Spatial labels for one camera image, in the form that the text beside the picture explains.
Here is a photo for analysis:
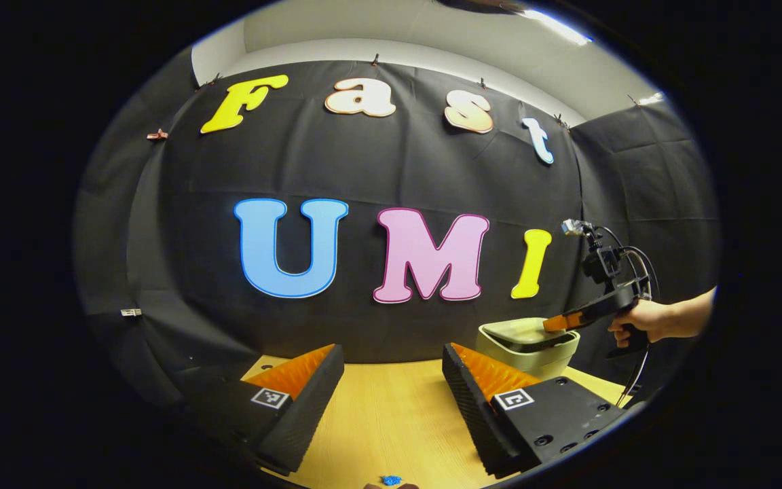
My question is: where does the pale green desktop garbage bin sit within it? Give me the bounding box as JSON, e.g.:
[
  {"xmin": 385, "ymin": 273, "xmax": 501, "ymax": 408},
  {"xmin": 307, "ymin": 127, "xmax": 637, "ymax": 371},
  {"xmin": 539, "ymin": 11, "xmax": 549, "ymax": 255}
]
[{"xmin": 477, "ymin": 317, "xmax": 580, "ymax": 380}]

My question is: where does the thin gripper cable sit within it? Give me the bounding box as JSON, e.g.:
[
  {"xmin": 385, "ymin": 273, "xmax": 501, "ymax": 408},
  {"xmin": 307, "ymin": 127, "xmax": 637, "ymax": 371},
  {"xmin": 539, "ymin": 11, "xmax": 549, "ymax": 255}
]
[{"xmin": 595, "ymin": 225, "xmax": 661, "ymax": 405}]

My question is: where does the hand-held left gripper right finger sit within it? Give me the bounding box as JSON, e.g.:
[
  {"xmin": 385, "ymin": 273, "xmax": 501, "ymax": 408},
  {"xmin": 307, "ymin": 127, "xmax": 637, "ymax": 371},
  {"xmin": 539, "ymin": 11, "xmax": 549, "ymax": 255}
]
[{"xmin": 441, "ymin": 342, "xmax": 636, "ymax": 479}]

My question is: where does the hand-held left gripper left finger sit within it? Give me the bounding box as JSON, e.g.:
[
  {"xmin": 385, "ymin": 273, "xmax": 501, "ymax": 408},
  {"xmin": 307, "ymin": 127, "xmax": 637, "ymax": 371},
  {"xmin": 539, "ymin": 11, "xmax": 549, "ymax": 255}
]
[{"xmin": 184, "ymin": 343, "xmax": 346, "ymax": 476}]

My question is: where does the wooden desktop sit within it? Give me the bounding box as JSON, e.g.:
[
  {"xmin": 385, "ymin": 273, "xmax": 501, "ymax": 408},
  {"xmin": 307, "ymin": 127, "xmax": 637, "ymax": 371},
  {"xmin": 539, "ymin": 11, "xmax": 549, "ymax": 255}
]
[{"xmin": 242, "ymin": 355, "xmax": 636, "ymax": 489}]

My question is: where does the black backdrop cloth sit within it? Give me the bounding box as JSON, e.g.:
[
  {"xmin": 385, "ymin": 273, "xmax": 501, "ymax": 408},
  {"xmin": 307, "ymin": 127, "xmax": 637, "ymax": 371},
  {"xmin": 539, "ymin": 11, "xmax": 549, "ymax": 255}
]
[{"xmin": 72, "ymin": 37, "xmax": 721, "ymax": 408}]

